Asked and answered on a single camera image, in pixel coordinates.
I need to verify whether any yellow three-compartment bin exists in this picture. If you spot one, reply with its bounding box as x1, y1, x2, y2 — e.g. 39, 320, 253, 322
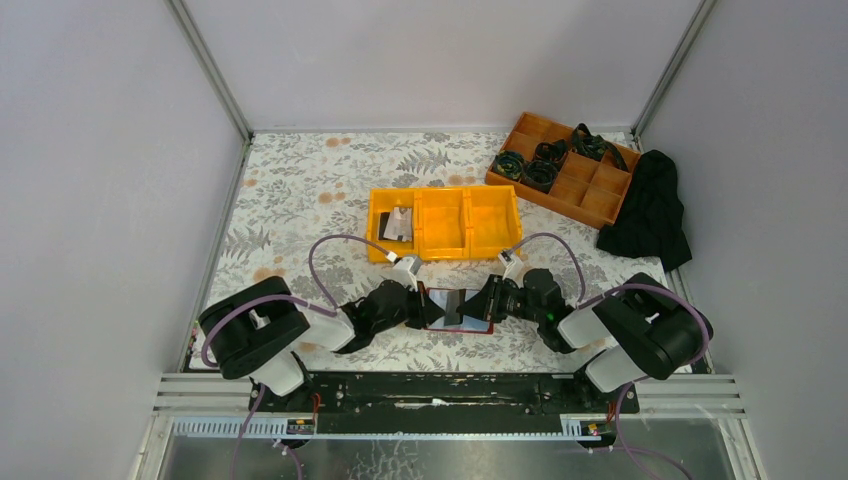
366, 186, 524, 261

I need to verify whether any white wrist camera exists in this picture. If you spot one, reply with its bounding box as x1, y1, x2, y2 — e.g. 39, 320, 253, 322
498, 249, 525, 284
386, 251, 422, 292

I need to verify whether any grey credit card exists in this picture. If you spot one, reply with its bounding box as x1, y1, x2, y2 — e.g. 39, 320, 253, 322
383, 207, 414, 242

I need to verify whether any aluminium corner post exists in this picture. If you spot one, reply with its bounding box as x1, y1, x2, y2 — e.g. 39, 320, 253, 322
164, 0, 253, 142
631, 0, 719, 140

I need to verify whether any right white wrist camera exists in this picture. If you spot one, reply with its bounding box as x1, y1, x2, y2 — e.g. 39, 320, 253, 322
498, 249, 525, 284

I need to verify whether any rolled black strap middle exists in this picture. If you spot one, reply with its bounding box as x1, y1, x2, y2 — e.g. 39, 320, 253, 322
523, 140, 570, 195

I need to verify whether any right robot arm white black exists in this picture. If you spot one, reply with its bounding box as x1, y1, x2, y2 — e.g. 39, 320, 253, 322
452, 268, 713, 412

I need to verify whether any loose black strap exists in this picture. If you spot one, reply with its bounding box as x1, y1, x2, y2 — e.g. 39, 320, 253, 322
570, 123, 631, 174

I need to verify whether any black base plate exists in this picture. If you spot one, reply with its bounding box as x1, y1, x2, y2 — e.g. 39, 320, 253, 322
249, 371, 640, 424

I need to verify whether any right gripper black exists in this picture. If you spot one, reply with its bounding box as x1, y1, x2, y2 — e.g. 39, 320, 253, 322
456, 274, 544, 324

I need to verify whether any rolled black strap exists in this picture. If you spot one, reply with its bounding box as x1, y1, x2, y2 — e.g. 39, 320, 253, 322
492, 150, 529, 183
523, 140, 570, 195

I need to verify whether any black cloth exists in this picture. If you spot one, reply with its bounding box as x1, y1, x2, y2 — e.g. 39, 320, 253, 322
596, 150, 692, 272

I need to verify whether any rolled black strap left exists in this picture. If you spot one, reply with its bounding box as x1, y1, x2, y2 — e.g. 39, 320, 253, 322
492, 150, 529, 183

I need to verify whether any left aluminium corner post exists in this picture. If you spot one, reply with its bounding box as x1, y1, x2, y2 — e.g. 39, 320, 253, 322
164, 0, 253, 142

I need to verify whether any aluminium slotted rail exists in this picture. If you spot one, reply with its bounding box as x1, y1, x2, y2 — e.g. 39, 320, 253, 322
173, 409, 609, 443

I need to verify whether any black white striped card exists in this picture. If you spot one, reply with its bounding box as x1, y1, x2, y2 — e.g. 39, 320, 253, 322
377, 212, 392, 241

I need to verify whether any black credit card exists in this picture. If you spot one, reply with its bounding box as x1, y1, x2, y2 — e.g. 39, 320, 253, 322
444, 290, 465, 327

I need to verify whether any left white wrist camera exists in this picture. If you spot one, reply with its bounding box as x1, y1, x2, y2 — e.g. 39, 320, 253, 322
386, 251, 422, 292

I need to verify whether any right aluminium corner post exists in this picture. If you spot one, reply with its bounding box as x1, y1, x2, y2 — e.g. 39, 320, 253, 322
631, 0, 719, 140

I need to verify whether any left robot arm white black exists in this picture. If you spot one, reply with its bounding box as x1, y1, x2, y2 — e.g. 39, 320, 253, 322
198, 276, 445, 411

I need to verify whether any orange wooden divider tray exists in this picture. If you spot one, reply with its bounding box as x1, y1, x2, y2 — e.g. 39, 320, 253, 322
485, 112, 642, 229

